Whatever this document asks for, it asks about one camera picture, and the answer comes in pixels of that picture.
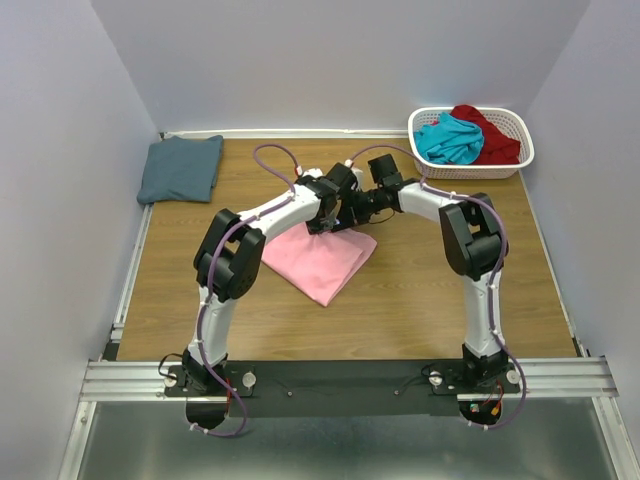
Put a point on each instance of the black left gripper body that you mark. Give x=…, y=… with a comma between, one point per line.
x=322, y=224

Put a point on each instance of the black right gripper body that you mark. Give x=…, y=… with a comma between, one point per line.
x=358, y=205

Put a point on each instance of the pink t shirt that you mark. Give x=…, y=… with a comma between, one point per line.
x=318, y=265

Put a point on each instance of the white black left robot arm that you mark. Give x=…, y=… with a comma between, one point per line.
x=228, y=260

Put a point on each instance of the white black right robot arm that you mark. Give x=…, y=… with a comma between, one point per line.
x=475, y=248

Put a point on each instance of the turquoise t shirt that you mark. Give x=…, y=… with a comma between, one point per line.
x=449, y=141

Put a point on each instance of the dark red t shirt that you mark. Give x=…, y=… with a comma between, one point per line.
x=498, y=149

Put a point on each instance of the folded grey-blue t shirt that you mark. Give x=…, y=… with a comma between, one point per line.
x=179, y=169

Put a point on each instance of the white plastic laundry basket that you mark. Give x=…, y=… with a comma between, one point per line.
x=507, y=122

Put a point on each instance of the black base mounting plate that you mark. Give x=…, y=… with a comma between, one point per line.
x=348, y=388

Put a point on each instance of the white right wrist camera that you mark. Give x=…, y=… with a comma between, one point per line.
x=358, y=173

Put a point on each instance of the aluminium frame rail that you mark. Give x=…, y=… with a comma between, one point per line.
x=565, y=425

